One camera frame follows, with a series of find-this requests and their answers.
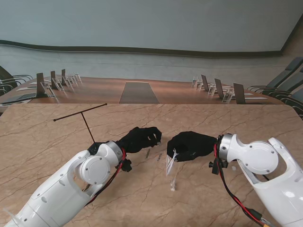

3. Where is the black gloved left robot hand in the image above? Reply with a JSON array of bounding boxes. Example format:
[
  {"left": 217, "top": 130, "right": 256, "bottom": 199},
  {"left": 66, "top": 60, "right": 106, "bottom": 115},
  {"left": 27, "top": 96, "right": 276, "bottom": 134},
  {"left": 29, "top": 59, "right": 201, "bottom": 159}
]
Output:
[{"left": 116, "top": 126, "right": 163, "bottom": 154}]

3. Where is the grey office chair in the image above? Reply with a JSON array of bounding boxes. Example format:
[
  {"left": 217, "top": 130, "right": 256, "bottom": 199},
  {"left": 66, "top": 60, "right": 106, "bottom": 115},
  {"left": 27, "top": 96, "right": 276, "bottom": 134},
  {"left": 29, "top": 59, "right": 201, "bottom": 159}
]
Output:
[
  {"left": 267, "top": 67, "right": 303, "bottom": 100},
  {"left": 247, "top": 56, "right": 303, "bottom": 93},
  {"left": 281, "top": 87, "right": 303, "bottom": 119}
]

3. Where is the black T rack marble base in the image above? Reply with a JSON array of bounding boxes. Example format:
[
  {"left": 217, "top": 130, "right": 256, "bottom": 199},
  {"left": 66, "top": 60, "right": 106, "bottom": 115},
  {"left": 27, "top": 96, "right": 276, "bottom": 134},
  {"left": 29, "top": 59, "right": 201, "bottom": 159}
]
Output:
[{"left": 53, "top": 103, "right": 108, "bottom": 154}]

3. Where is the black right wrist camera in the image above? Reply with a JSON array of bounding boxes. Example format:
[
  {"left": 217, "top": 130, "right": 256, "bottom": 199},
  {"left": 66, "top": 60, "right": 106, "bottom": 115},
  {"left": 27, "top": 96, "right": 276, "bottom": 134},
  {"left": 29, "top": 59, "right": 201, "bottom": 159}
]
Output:
[{"left": 208, "top": 158, "right": 229, "bottom": 175}]

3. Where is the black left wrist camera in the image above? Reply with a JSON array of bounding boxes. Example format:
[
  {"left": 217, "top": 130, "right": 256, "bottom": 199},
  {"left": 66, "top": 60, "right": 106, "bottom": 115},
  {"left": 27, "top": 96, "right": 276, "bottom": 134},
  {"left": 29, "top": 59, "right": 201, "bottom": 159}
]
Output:
[{"left": 119, "top": 158, "right": 133, "bottom": 173}]

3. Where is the red black arm cable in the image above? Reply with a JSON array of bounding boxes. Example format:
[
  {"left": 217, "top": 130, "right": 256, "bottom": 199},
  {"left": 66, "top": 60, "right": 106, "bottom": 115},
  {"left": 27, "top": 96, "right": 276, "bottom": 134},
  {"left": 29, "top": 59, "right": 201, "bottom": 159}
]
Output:
[
  {"left": 214, "top": 144, "right": 277, "bottom": 227},
  {"left": 84, "top": 148, "right": 126, "bottom": 208}
]

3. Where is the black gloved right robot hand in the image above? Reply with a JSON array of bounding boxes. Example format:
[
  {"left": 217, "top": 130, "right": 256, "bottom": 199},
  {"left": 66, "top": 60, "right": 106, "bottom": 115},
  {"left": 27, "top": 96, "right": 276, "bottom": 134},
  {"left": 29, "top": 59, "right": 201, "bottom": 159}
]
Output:
[{"left": 167, "top": 131, "right": 218, "bottom": 163}]

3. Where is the red black right arm cable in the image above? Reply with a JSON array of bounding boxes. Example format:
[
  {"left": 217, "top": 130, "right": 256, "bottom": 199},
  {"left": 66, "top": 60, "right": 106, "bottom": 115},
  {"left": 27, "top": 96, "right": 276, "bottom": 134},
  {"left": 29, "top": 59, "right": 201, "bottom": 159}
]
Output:
[{"left": 214, "top": 144, "right": 277, "bottom": 227}]

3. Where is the white wired earphone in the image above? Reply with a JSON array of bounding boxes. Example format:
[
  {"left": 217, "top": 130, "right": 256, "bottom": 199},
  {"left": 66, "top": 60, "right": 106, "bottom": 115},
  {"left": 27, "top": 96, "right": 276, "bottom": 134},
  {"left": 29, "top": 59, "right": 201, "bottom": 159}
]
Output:
[{"left": 165, "top": 148, "right": 178, "bottom": 192}]

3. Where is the brown conference table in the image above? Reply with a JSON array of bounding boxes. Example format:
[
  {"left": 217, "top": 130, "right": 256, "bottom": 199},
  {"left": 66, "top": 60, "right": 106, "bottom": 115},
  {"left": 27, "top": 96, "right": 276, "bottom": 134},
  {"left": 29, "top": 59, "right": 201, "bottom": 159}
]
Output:
[{"left": 0, "top": 75, "right": 286, "bottom": 105}]

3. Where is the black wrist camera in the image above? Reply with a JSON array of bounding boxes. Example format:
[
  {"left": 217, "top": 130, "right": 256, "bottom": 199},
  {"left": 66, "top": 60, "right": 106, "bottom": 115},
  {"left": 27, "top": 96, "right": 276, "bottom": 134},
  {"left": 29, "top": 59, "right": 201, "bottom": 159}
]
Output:
[
  {"left": 119, "top": 158, "right": 133, "bottom": 173},
  {"left": 208, "top": 158, "right": 229, "bottom": 175}
]

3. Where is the red black left arm cable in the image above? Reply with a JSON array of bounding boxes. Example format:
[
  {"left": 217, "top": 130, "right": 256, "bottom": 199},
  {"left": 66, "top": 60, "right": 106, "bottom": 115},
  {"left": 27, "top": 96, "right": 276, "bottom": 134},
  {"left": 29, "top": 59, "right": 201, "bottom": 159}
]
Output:
[{"left": 84, "top": 148, "right": 126, "bottom": 208}]

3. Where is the dark office chair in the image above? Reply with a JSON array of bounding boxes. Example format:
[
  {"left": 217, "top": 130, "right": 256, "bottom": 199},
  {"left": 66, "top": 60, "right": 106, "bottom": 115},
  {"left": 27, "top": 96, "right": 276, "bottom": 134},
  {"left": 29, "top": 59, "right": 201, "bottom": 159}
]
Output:
[{"left": 0, "top": 65, "right": 34, "bottom": 88}]

